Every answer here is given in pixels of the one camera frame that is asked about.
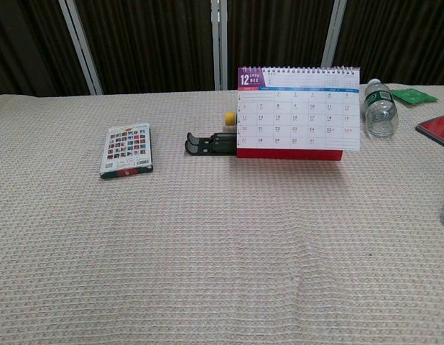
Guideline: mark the red desk calendar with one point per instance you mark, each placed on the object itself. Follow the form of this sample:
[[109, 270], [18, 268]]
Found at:
[[297, 115]]

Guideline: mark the black folding phone stand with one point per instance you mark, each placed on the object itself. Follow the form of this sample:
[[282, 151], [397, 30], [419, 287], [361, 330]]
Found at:
[[211, 143]]

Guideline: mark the yellow round cap object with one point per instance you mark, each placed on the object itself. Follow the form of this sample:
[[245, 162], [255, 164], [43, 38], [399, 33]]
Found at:
[[229, 118]]

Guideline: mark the beige woven tablecloth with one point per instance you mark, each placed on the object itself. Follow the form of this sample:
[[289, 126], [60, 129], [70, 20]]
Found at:
[[207, 233]]

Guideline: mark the printed card box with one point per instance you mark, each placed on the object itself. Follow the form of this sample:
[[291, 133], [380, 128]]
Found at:
[[128, 149]]

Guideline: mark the clear plastic water bottle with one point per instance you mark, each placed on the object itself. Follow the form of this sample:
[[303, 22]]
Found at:
[[380, 111]]

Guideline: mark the green flat packet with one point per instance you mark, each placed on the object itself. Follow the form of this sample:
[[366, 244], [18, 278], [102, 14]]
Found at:
[[413, 95]]

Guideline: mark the red flat case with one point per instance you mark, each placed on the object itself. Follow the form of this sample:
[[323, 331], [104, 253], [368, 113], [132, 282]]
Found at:
[[435, 128]]

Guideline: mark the grey metal partition post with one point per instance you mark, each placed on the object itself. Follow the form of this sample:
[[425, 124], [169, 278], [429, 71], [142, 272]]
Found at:
[[333, 32], [219, 43], [80, 46]]

